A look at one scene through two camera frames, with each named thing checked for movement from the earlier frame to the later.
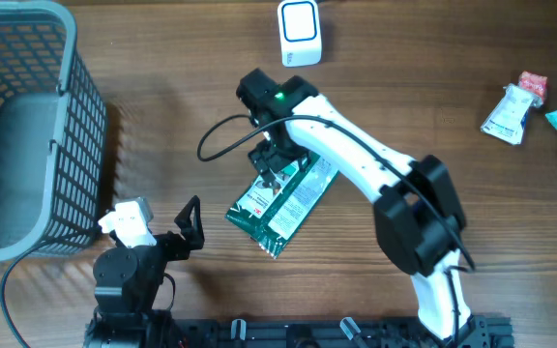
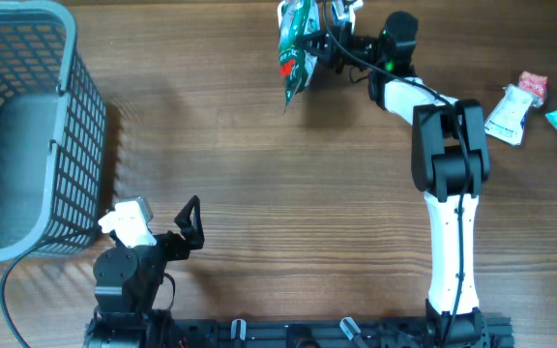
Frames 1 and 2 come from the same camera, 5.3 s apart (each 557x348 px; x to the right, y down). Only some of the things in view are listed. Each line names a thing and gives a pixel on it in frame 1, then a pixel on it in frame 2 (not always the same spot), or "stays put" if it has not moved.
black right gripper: [275, 161] → [332, 51]
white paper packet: [507, 120] stays put
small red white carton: [534, 86] stays put
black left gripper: [181, 249] stays put
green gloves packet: [272, 217] → [296, 17]
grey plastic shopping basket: [38, 133] stays put
